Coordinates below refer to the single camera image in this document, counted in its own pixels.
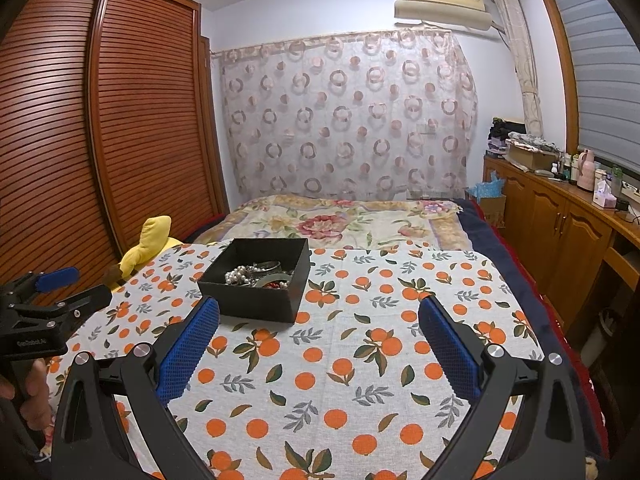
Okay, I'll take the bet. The pink thermos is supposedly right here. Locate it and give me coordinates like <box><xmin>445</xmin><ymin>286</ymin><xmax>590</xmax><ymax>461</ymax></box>
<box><xmin>575</xmin><ymin>147</ymin><xmax>597</xmax><ymax>191</ymax></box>

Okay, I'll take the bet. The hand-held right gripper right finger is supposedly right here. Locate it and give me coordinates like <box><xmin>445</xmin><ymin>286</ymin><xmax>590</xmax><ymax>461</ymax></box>
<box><xmin>417</xmin><ymin>296</ymin><xmax>601</xmax><ymax>480</ymax></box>

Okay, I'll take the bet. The white waste bin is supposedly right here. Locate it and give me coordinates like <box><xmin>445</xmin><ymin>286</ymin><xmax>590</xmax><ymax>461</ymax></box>
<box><xmin>582</xmin><ymin>309</ymin><xmax>619</xmax><ymax>367</ymax></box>

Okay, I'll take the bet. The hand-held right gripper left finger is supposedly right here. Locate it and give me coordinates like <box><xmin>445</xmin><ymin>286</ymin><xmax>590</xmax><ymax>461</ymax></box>
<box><xmin>50</xmin><ymin>295</ymin><xmax>222</xmax><ymax>480</ymax></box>

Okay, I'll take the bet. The navy bed cover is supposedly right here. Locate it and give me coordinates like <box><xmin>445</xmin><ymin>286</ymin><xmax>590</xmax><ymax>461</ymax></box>
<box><xmin>452</xmin><ymin>197</ymin><xmax>609</xmax><ymax>461</ymax></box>

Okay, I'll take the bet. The yellow plush toy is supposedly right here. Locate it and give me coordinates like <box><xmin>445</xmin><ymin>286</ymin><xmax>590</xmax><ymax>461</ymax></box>
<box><xmin>102</xmin><ymin>214</ymin><xmax>184</xmax><ymax>294</ymax></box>

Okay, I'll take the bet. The white air conditioner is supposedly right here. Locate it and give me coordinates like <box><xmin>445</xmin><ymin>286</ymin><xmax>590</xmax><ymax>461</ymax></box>
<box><xmin>392</xmin><ymin>0</ymin><xmax>494</xmax><ymax>31</ymax></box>

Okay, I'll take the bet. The wooden louvred wardrobe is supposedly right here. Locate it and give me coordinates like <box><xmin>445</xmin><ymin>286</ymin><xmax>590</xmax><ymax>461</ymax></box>
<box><xmin>0</xmin><ymin>0</ymin><xmax>231</xmax><ymax>312</ymax></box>

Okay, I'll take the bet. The blue gift bag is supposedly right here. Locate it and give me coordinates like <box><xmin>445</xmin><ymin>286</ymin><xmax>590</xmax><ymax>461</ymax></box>
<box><xmin>464</xmin><ymin>169</ymin><xmax>507</xmax><ymax>226</ymax></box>

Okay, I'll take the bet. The stack of folded clothes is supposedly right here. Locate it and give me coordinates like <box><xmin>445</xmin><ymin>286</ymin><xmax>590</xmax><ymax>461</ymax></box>
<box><xmin>487</xmin><ymin>117</ymin><xmax>526</xmax><ymax>159</ymax></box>

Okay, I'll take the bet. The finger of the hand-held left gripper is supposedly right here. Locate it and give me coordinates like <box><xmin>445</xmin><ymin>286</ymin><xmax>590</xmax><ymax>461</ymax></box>
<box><xmin>14</xmin><ymin>284</ymin><xmax>114</xmax><ymax>331</ymax></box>
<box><xmin>0</xmin><ymin>267</ymin><xmax>80</xmax><ymax>306</ymax></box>

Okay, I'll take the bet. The silver bangle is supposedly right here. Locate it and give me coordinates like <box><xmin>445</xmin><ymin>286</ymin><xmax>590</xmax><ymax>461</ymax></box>
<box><xmin>252</xmin><ymin>259</ymin><xmax>296</xmax><ymax>289</ymax></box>

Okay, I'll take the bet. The wooden cabinet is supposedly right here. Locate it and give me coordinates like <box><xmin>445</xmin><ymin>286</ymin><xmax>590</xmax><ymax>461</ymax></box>
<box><xmin>482</xmin><ymin>154</ymin><xmax>640</xmax><ymax>362</ymax></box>

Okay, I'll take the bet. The grey window blind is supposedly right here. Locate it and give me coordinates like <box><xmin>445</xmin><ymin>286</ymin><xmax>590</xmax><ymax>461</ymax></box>
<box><xmin>542</xmin><ymin>0</ymin><xmax>640</xmax><ymax>177</ymax></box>

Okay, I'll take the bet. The long pearl necklace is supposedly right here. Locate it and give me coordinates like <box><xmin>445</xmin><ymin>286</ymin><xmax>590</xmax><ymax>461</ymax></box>
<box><xmin>225</xmin><ymin>265</ymin><xmax>258</xmax><ymax>287</ymax></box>

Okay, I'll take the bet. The brown cardboard box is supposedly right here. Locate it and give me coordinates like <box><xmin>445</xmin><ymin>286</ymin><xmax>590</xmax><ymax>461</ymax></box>
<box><xmin>506</xmin><ymin>142</ymin><xmax>559</xmax><ymax>171</ymax></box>

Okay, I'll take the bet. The folded patterned cloth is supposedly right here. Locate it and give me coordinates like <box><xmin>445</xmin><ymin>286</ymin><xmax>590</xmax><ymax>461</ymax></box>
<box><xmin>507</xmin><ymin>131</ymin><xmax>561</xmax><ymax>154</ymax></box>

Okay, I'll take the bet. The floral blanket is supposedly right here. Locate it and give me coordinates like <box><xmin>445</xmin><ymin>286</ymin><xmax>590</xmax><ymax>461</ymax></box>
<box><xmin>192</xmin><ymin>193</ymin><xmax>474</xmax><ymax>252</ymax></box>

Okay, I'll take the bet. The orange print tablecloth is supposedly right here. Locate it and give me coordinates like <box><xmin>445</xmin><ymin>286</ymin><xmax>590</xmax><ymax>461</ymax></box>
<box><xmin>47</xmin><ymin>242</ymin><xmax>549</xmax><ymax>480</ymax></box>

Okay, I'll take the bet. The person's left hand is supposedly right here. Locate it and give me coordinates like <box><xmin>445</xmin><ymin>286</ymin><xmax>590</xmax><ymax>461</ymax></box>
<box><xmin>0</xmin><ymin>359</ymin><xmax>55</xmax><ymax>428</ymax></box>

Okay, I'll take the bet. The black cardboard box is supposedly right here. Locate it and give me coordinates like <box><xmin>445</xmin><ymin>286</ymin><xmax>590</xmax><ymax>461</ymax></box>
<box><xmin>196</xmin><ymin>237</ymin><xmax>312</xmax><ymax>324</ymax></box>

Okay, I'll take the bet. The pink tissue box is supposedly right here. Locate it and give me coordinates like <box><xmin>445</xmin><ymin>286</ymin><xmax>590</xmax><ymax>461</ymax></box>
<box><xmin>592</xmin><ymin>180</ymin><xmax>621</xmax><ymax>209</ymax></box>

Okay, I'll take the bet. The wooden window frame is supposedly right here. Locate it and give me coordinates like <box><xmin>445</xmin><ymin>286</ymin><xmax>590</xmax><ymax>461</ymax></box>
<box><xmin>532</xmin><ymin>0</ymin><xmax>584</xmax><ymax>157</ymax></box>

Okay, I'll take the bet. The circle patterned sheer curtain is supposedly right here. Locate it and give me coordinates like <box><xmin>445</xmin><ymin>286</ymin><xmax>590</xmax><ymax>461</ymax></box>
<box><xmin>210</xmin><ymin>27</ymin><xmax>479</xmax><ymax>202</ymax></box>

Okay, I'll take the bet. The beige curtain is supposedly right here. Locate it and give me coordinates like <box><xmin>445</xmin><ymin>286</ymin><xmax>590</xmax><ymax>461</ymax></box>
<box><xmin>489</xmin><ymin>0</ymin><xmax>546</xmax><ymax>139</ymax></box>

